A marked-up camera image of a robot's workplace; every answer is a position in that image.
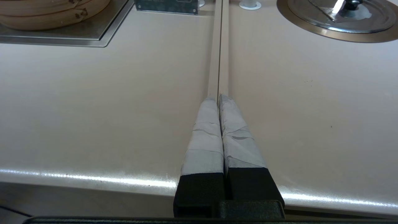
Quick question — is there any steel pot lid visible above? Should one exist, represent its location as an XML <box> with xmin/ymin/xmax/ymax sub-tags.
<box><xmin>276</xmin><ymin>0</ymin><xmax>398</xmax><ymax>43</ymax></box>

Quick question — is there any recessed steel tray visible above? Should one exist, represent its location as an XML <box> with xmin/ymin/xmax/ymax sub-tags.
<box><xmin>0</xmin><ymin>0</ymin><xmax>135</xmax><ymax>48</ymax></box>

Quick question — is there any bamboo steamer stack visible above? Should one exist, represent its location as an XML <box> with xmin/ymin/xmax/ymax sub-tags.
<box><xmin>0</xmin><ymin>0</ymin><xmax>111</xmax><ymax>31</ymax></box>

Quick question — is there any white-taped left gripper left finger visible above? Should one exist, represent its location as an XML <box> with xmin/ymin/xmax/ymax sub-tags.
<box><xmin>174</xmin><ymin>98</ymin><xmax>225</xmax><ymax>217</ymax></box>

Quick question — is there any clear acrylic sign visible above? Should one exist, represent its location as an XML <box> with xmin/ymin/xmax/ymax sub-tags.
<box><xmin>134</xmin><ymin>0</ymin><xmax>199</xmax><ymax>15</ymax></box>

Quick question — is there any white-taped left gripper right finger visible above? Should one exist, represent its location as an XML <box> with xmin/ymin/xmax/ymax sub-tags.
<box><xmin>219</xmin><ymin>94</ymin><xmax>285</xmax><ymax>217</ymax></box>

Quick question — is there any hinged steel lid black knob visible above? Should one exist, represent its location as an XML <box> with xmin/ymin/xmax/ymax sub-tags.
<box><xmin>287</xmin><ymin>0</ymin><xmax>397</xmax><ymax>34</ymax></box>

